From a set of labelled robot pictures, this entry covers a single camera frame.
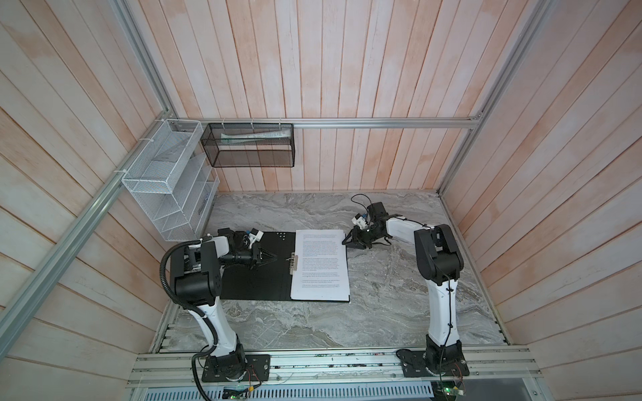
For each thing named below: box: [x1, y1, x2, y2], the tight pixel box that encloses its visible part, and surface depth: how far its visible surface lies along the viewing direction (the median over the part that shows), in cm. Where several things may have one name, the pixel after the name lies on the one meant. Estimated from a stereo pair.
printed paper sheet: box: [290, 228, 351, 302], surface depth 97 cm
